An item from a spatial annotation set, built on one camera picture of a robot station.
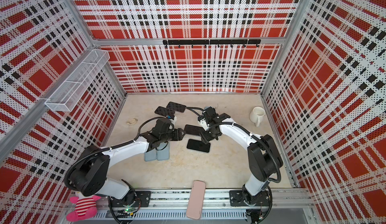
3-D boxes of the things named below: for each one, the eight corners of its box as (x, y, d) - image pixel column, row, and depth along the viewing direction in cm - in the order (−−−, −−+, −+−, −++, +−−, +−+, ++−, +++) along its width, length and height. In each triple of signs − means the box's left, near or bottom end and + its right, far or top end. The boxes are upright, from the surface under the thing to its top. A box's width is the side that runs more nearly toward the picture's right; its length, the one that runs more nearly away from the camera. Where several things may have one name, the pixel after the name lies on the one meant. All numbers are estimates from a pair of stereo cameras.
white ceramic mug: (251, 127, 102) (255, 120, 96) (248, 114, 110) (251, 106, 104) (263, 127, 102) (268, 120, 96) (259, 114, 110) (263, 106, 104)
